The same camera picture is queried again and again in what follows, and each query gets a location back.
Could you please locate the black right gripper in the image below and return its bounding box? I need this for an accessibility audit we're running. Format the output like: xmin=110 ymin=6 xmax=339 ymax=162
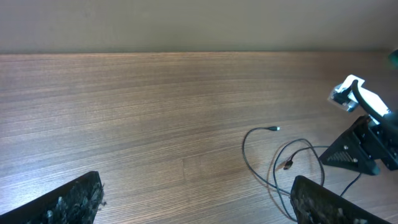
xmin=319 ymin=115 xmax=397 ymax=175

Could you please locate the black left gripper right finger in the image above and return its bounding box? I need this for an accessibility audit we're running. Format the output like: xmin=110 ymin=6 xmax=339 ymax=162
xmin=290 ymin=175 xmax=389 ymax=224

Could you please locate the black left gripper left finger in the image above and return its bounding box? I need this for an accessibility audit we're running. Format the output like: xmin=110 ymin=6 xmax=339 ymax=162
xmin=1 ymin=171 xmax=106 ymax=224

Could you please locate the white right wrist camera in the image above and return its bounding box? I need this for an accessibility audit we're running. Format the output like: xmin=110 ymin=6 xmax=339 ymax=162
xmin=328 ymin=74 xmax=391 ymax=116

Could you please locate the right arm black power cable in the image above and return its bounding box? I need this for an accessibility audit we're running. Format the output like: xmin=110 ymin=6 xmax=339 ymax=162
xmin=350 ymin=79 xmax=398 ymax=134

